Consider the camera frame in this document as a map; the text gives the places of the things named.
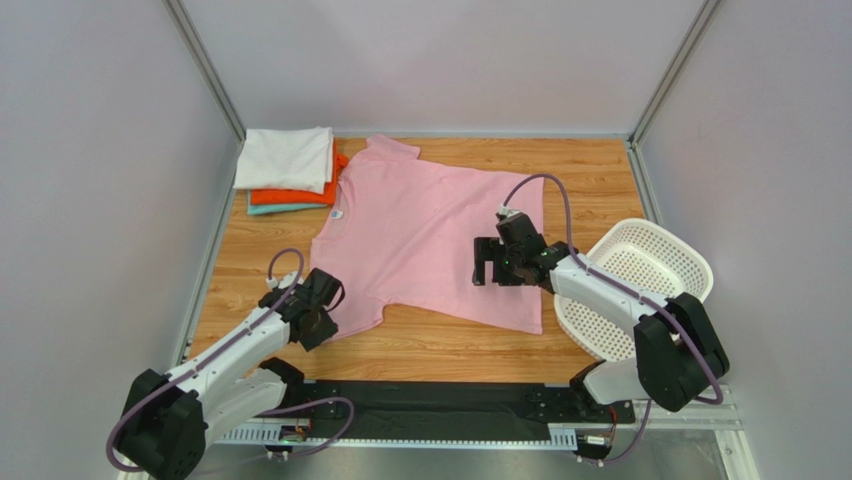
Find pink t shirt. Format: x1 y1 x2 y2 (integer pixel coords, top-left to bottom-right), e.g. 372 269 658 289
310 135 544 339

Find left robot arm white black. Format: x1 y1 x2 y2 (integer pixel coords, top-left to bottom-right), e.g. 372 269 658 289
106 268 345 479

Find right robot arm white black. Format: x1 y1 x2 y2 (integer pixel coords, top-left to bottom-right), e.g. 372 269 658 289
472 211 730 412

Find folded teal t shirt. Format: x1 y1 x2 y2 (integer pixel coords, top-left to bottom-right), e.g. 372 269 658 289
246 191 325 216

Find white perforated plastic basket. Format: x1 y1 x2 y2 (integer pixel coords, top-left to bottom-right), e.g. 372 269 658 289
553 218 714 361

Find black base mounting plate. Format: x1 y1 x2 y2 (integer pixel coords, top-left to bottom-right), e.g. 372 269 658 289
289 380 636 442

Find folded orange t shirt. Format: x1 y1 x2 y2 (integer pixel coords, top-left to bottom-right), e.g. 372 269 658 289
249 140 349 206

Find folded white t shirt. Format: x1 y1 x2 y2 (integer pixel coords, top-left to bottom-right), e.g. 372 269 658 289
232 127 334 194

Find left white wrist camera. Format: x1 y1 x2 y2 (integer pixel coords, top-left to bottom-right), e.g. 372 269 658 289
266 271 303 290

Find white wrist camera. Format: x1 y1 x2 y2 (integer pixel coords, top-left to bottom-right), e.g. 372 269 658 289
266 271 303 290
496 205 523 222

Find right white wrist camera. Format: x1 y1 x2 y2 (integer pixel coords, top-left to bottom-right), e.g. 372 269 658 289
496 205 523 222

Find aluminium frame rail front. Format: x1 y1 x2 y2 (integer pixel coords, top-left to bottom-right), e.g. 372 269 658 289
116 375 760 480

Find right aluminium corner post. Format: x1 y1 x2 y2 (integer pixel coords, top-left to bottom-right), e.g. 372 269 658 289
628 0 724 149

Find aluminium corner post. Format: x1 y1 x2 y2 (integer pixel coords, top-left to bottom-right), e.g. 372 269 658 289
628 0 724 149
163 0 246 145

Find left aluminium corner post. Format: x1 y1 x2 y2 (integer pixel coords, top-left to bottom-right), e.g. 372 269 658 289
163 0 246 145

